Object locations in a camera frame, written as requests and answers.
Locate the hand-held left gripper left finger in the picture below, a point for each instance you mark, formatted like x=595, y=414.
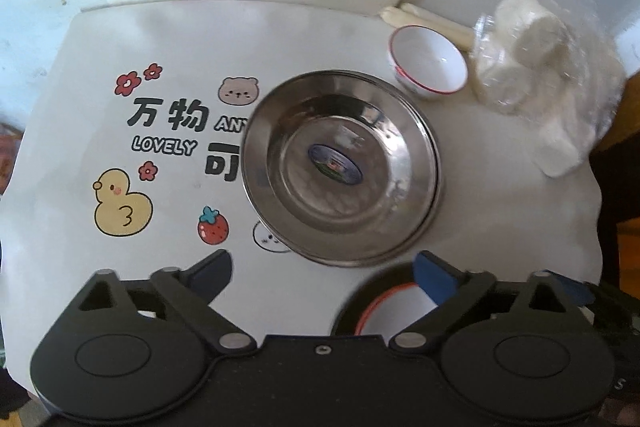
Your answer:
x=210, y=279

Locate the white bowl with red rim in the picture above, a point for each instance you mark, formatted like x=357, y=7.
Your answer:
x=430, y=59

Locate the steel plate with blue label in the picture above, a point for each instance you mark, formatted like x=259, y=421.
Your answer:
x=340, y=167

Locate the plastic bag of white rolls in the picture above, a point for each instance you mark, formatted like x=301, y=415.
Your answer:
x=535, y=72

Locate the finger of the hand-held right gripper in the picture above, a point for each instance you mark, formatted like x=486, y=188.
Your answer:
x=572, y=289

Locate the white stick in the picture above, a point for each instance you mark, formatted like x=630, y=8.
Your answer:
x=440, y=19
x=430, y=29

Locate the black bowl with red rim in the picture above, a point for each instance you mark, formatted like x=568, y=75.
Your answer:
x=345, y=307

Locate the plain steel plate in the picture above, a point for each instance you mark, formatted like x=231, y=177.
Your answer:
x=440, y=172

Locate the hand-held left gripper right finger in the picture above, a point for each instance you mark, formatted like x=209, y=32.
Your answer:
x=435, y=279

